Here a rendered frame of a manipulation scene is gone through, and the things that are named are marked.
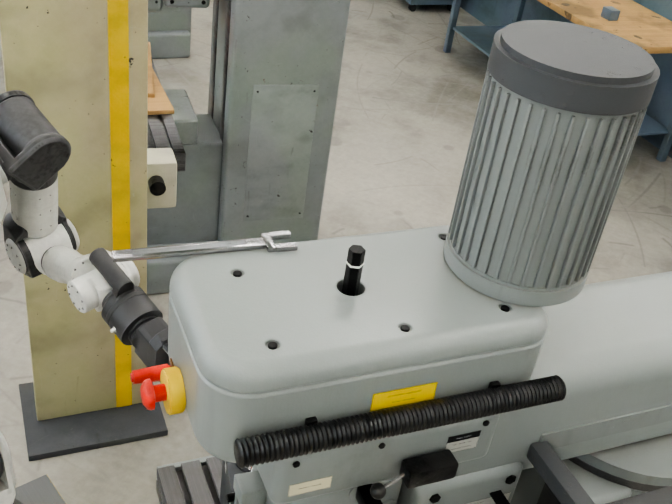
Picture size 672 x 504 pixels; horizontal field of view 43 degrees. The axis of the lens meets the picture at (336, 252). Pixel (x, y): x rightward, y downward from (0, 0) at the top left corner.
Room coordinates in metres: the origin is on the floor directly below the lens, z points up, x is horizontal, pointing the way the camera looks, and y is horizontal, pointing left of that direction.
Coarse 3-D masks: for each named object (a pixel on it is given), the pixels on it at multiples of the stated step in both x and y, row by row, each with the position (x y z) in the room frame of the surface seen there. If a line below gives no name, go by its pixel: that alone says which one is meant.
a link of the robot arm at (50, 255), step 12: (60, 228) 1.44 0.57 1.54; (24, 240) 1.38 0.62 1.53; (36, 240) 1.39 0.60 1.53; (48, 240) 1.40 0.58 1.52; (60, 240) 1.42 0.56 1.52; (24, 252) 1.36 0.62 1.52; (36, 252) 1.38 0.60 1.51; (48, 252) 1.37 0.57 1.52; (60, 252) 1.36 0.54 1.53; (72, 252) 1.36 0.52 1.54; (36, 264) 1.37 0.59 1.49; (48, 264) 1.35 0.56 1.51; (60, 264) 1.32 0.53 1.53; (36, 276) 1.36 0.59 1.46; (48, 276) 1.35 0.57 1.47; (60, 276) 1.31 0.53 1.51
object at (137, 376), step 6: (156, 366) 0.89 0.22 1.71; (162, 366) 0.89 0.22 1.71; (168, 366) 0.89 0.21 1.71; (132, 372) 0.87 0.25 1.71; (138, 372) 0.87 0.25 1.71; (144, 372) 0.87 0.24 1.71; (150, 372) 0.87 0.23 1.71; (156, 372) 0.88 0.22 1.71; (132, 378) 0.86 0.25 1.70; (138, 378) 0.86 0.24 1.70; (144, 378) 0.87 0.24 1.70; (150, 378) 0.87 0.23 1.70; (156, 378) 0.87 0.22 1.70
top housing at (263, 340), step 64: (192, 256) 0.91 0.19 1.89; (256, 256) 0.93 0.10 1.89; (320, 256) 0.96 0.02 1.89; (384, 256) 0.98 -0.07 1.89; (192, 320) 0.79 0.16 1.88; (256, 320) 0.80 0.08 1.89; (320, 320) 0.82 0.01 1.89; (384, 320) 0.84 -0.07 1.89; (448, 320) 0.86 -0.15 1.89; (512, 320) 0.88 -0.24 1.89; (192, 384) 0.75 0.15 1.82; (256, 384) 0.71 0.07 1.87; (320, 384) 0.74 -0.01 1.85; (384, 384) 0.78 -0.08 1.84; (448, 384) 0.82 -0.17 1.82
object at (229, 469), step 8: (224, 464) 1.30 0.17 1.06; (232, 464) 1.27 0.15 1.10; (224, 472) 1.29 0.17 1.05; (232, 472) 1.25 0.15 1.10; (240, 472) 1.25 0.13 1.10; (224, 480) 1.28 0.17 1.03; (232, 480) 1.23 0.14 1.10; (224, 488) 1.27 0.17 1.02; (232, 488) 1.20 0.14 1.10; (224, 496) 1.27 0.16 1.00
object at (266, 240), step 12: (228, 240) 0.95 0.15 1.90; (240, 240) 0.95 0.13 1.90; (252, 240) 0.96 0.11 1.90; (264, 240) 0.96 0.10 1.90; (120, 252) 0.88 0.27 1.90; (132, 252) 0.89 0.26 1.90; (144, 252) 0.89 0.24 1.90; (156, 252) 0.90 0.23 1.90; (168, 252) 0.90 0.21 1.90; (180, 252) 0.90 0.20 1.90; (192, 252) 0.91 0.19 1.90; (204, 252) 0.92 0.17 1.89; (216, 252) 0.92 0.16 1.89
